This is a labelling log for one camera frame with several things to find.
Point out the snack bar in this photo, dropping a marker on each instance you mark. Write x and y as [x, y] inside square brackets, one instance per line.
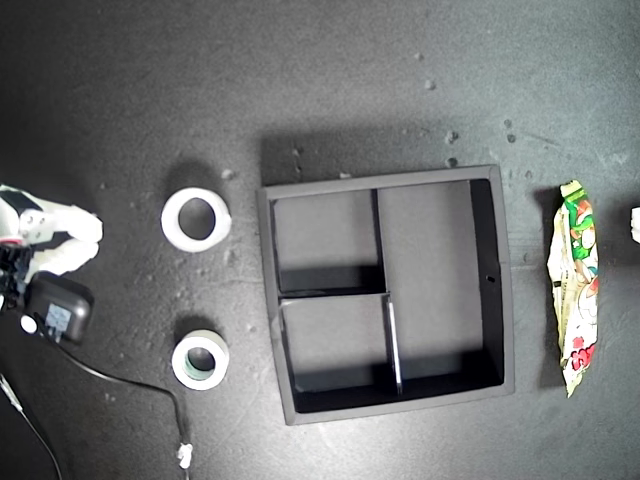
[575, 300]

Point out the large white tape roll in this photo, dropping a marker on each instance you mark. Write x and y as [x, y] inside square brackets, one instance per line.
[170, 220]

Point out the small white tape roll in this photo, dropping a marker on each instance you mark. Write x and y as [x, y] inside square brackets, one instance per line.
[200, 384]

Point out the black tray with wells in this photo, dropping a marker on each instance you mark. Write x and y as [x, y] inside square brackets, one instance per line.
[430, 275]

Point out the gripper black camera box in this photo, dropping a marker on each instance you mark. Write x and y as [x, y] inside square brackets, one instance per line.
[70, 300]

